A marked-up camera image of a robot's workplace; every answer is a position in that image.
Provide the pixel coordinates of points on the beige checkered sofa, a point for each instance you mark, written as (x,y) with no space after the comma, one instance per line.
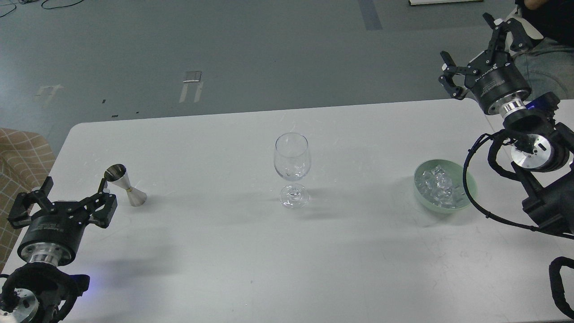
(26,158)

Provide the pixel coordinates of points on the green bowl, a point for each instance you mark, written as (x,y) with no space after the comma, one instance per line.
(457,171)

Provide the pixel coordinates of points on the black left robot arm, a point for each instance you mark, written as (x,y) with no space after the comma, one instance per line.
(38,291)

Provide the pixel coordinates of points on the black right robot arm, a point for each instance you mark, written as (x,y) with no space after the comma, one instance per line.
(530,140)

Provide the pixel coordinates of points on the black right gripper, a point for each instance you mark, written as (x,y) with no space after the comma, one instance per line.
(500,85)

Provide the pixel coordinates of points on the clear wine glass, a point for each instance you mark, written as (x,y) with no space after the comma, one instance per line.
(292,161)

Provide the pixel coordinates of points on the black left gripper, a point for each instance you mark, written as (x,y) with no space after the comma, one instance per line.
(55,237)

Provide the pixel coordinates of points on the clear ice cubes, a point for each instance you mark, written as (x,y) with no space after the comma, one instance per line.
(437,186)

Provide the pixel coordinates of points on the steel cocktail jigger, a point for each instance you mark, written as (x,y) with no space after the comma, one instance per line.
(117,175)

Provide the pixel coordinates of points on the seated person dark shirt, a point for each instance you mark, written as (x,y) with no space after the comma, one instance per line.
(549,66)

